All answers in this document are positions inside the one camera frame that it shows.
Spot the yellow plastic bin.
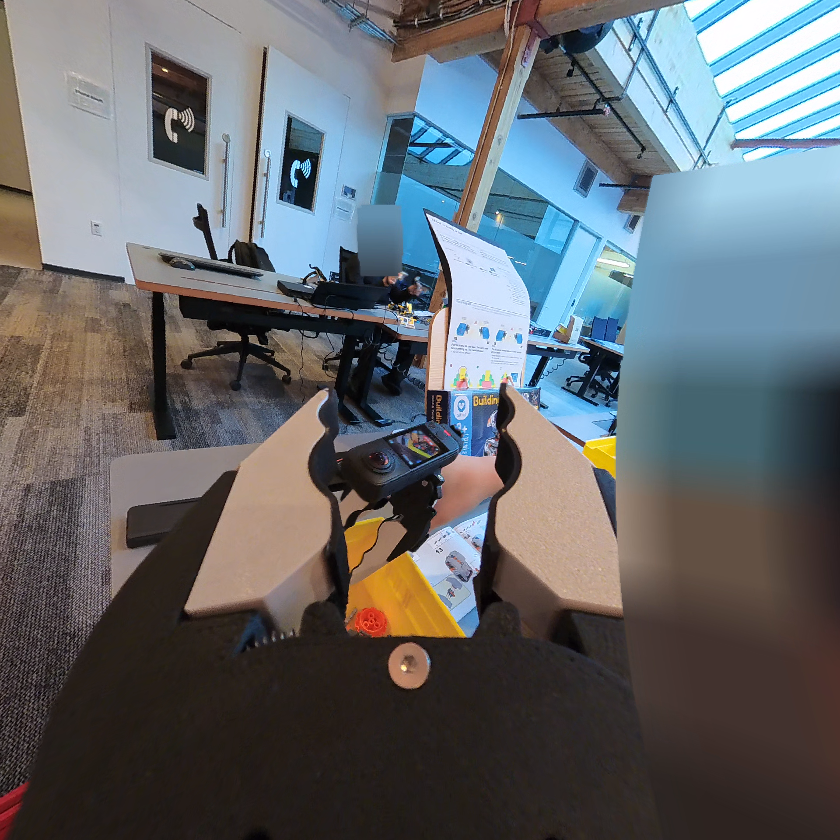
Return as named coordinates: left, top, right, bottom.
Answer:
left=344, top=436, right=618, bottom=639

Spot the blue robot kit box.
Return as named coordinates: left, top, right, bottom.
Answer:
left=427, top=385, right=542, bottom=458

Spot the black office chair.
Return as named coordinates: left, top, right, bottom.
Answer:
left=178, top=204, right=296, bottom=391

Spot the door with phone sign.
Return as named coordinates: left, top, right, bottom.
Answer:
left=147, top=46, right=211, bottom=178
left=279, top=112, right=326, bottom=214

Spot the open instruction manual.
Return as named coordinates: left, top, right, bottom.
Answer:
left=411, top=512, right=489, bottom=618

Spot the white standing board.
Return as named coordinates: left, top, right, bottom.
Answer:
left=423, top=210, right=532, bottom=395

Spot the black rectangular power bank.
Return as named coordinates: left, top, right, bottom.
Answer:
left=125, top=499, right=204, bottom=548

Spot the person's right forearm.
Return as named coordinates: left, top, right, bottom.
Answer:
left=431, top=457, right=508, bottom=532

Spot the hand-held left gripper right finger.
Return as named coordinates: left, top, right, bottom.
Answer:
left=478, top=385, right=626, bottom=620

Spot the pile of building block parts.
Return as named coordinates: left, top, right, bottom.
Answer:
left=350, top=604, right=395, bottom=639

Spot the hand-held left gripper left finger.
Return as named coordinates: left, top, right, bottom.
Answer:
left=187, top=390, right=350, bottom=620

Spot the grey desk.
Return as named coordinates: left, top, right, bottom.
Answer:
left=109, top=414, right=618, bottom=598

